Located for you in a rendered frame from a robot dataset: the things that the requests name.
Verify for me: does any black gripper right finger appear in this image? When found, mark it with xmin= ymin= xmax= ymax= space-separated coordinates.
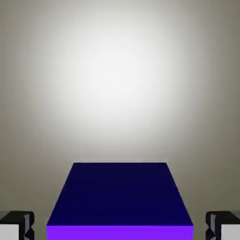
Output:
xmin=205 ymin=210 xmax=240 ymax=240

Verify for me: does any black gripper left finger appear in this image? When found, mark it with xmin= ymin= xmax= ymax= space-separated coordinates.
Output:
xmin=0 ymin=210 xmax=36 ymax=240

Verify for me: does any large purple box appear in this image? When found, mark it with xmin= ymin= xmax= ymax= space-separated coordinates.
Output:
xmin=46 ymin=162 xmax=194 ymax=240

